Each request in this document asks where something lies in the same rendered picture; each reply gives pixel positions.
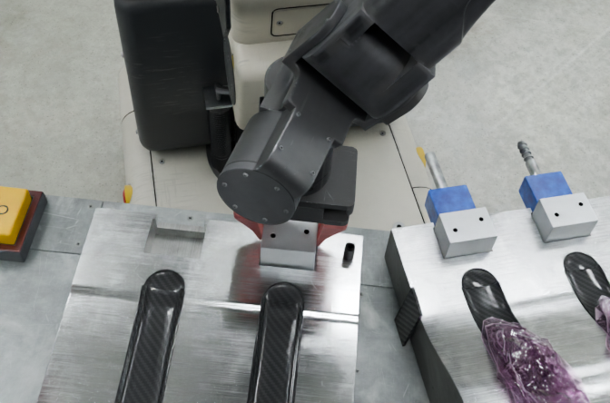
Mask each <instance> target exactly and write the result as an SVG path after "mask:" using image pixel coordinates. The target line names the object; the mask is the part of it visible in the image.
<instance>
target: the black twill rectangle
mask: <svg viewBox="0 0 610 403"><path fill-rule="evenodd" d="M422 316H423V312H422V309H421V307H420V304H419V301H418V296H417V293H416V291H415V288H414V287H411V289H410V291H409V293H408V295H407V297H406V298H405V300H404V302H403V304H402V306H401V308H400V310H399V311H398V314H397V316H396V318H395V319H394V320H395V323H396V326H397V330H398V334H399V337H400V341H401V344H402V347H403V346H406V344H407V342H408V340H409V338H410V336H411V335H412V333H413V331H414V329H415V328H416V326H417V325H418V323H419V321H420V319H421V318H422Z"/></svg>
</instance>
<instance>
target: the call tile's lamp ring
mask: <svg viewBox="0 0 610 403"><path fill-rule="evenodd" d="M28 191H29V190H28ZM42 193H43V192H39V191H29V194H30V196H34V198H33V201H32V204H31V206H30V209H29V211H28V213H27V216H26V218H25V222H24V225H23V227H22V230H21V232H20V234H19V237H18V239H17V242H16V245H15V246H13V245H4V244H0V251H13V252H20V250H21V249H22V246H23V243H24V241H25V237H26V234H27V232H28V230H29V227H30V224H31V222H32V219H33V217H34V213H35V211H36V208H37V205H38V203H39V201H40V198H41V196H42Z"/></svg>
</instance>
